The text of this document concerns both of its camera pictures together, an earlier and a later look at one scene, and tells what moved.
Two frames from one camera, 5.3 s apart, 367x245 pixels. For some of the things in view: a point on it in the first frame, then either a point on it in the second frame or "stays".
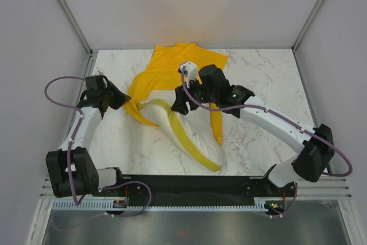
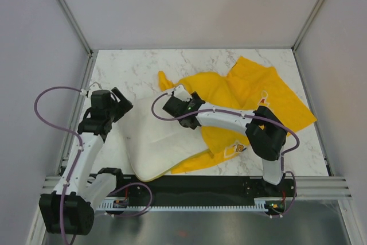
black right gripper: [180, 105] → [196, 96]
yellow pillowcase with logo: [163, 73] → [246, 86]
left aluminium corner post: [67, 11] stays
